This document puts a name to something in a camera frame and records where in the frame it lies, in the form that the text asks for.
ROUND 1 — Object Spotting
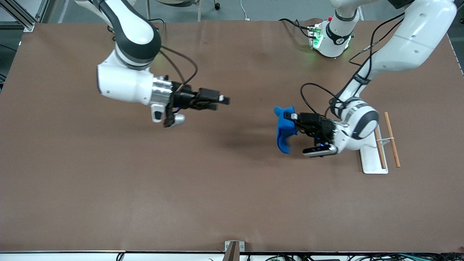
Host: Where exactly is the blue microfiber towel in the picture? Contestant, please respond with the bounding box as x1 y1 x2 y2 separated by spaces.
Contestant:
274 105 300 155

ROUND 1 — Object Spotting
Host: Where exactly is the brown table cover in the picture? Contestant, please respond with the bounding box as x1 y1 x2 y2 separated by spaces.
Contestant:
0 18 464 253

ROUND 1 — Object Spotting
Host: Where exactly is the grey chair base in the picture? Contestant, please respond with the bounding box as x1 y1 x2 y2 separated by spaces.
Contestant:
145 0 221 23

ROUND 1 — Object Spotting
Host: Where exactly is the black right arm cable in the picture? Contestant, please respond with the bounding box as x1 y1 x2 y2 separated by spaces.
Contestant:
147 18 199 88

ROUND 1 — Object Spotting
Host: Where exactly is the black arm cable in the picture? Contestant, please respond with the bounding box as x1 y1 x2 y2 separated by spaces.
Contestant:
147 18 199 88
300 13 406 119

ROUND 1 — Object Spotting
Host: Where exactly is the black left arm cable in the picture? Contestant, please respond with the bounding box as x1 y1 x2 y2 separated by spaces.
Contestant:
300 13 406 119

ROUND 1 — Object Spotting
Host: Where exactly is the white floor cable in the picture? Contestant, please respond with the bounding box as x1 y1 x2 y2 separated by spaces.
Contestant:
239 0 251 21

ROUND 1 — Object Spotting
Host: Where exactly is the black left base cable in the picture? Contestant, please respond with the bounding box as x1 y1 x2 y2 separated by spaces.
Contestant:
278 18 313 40

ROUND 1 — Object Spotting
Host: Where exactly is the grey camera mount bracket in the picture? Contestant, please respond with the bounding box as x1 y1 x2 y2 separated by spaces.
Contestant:
222 240 245 261

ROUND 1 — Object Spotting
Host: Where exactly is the aluminium frame post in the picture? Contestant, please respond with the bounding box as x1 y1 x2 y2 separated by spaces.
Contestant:
0 0 49 32

